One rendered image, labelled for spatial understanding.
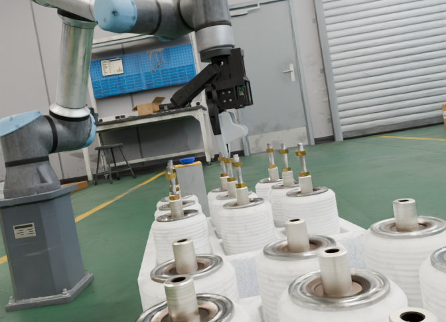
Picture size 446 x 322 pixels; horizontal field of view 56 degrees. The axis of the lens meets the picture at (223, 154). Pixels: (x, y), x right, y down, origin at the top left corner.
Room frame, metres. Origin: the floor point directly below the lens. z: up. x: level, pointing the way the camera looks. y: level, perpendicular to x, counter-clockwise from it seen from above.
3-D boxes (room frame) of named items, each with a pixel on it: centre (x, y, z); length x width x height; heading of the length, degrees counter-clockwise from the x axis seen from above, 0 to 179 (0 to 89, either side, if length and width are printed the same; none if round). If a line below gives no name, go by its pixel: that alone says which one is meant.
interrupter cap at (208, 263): (0.43, 0.06, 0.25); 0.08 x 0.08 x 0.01
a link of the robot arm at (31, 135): (1.22, 0.55, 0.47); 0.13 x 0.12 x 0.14; 137
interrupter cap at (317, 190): (0.76, -0.14, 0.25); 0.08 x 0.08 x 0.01
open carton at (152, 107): (5.75, 0.88, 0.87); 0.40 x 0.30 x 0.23; 73
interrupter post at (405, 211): (0.44, -0.18, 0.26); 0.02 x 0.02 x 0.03
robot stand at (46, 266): (1.21, 0.56, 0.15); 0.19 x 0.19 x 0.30; 87
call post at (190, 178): (1.14, 0.10, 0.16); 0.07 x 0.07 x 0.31; 6
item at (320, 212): (0.76, -0.14, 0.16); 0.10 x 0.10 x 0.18
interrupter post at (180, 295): (0.31, 0.05, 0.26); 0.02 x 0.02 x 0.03
